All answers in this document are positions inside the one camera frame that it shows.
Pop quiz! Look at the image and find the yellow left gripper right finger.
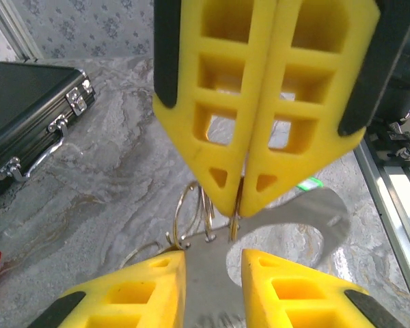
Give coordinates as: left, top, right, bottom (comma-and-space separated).
241, 248, 409, 328

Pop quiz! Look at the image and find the aluminium mounting rail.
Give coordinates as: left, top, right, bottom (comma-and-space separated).
353, 139, 410, 308

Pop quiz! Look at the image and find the aluminium frame post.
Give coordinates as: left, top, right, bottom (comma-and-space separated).
0, 0, 44, 64

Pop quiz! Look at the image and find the green plastic key tag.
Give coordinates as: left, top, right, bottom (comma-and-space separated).
295, 176, 325, 191

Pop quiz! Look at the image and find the silver carabiner keychain plate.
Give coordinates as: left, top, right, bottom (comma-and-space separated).
183, 187, 351, 328

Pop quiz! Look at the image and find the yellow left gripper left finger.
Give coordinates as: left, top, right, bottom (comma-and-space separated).
27, 250, 187, 328

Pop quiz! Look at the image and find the chain of silver key rings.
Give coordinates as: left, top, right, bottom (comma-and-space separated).
119, 180, 217, 271

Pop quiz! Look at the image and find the black aluminium carrying case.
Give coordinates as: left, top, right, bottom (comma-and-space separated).
0, 61, 97, 213

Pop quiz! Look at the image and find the silver split keyring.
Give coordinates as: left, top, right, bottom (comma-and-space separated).
228, 177, 243, 243

